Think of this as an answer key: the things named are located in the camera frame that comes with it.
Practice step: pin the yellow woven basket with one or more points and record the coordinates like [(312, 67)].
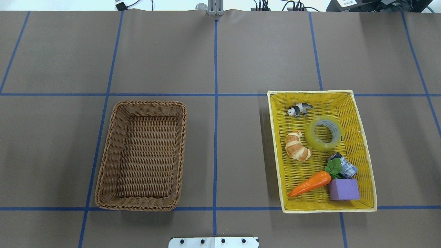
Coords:
[(341, 105)]

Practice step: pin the yellow clear tape roll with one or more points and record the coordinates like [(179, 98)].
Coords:
[(324, 133)]

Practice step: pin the brown wicker basket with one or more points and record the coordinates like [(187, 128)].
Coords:
[(142, 163)]

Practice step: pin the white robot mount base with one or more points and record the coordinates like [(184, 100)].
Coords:
[(214, 242)]

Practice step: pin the purple foam block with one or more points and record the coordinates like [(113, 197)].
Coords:
[(344, 189)]

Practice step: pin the toy carrot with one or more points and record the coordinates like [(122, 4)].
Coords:
[(319, 179)]

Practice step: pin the aluminium frame post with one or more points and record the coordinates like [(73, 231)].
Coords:
[(215, 7)]

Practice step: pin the blue crumpled can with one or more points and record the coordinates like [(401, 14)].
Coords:
[(346, 167)]

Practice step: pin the toy panda figure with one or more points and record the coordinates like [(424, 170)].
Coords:
[(299, 109)]

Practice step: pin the toy croissant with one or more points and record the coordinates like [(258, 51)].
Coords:
[(294, 147)]

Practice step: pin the small black adapter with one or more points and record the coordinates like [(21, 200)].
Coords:
[(121, 6)]

